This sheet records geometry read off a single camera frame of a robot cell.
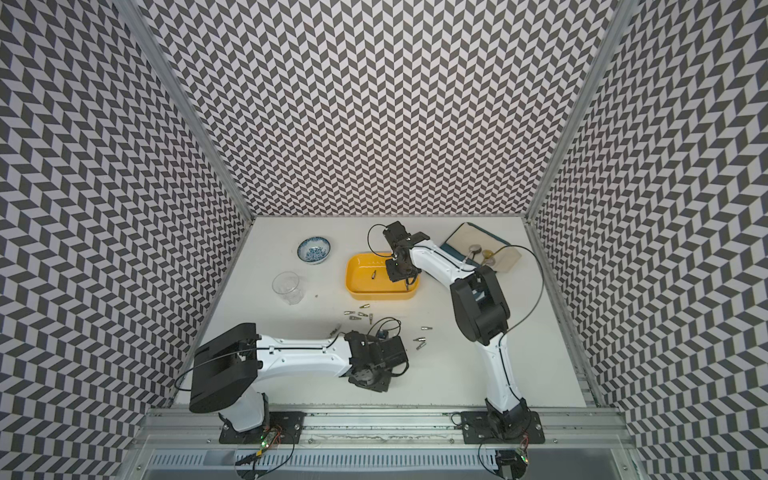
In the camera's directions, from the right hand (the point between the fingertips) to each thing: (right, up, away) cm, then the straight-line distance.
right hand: (401, 276), depth 97 cm
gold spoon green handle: (+31, +7, +9) cm, 33 cm away
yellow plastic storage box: (-12, -1, +5) cm, 13 cm away
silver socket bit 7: (-12, -12, -3) cm, 17 cm away
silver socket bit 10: (-20, -15, -8) cm, 26 cm away
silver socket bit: (-9, +1, +5) cm, 11 cm away
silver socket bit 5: (-11, -9, -3) cm, 15 cm away
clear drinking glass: (-37, -3, -2) cm, 37 cm away
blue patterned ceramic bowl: (-32, +8, +12) cm, 35 cm away
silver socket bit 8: (-15, -12, -5) cm, 20 cm away
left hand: (-6, -28, -17) cm, 33 cm away
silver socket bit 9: (-10, -13, -4) cm, 16 cm away
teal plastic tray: (+26, +11, +13) cm, 31 cm away
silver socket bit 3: (+6, -17, -10) cm, 21 cm away
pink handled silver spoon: (+32, +5, +8) cm, 33 cm away
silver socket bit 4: (+6, -18, -10) cm, 22 cm away
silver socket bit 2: (+8, -15, -8) cm, 18 cm away
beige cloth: (+38, +6, +9) cm, 39 cm away
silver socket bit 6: (-17, -11, -3) cm, 20 cm away
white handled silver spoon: (+26, +9, +9) cm, 29 cm away
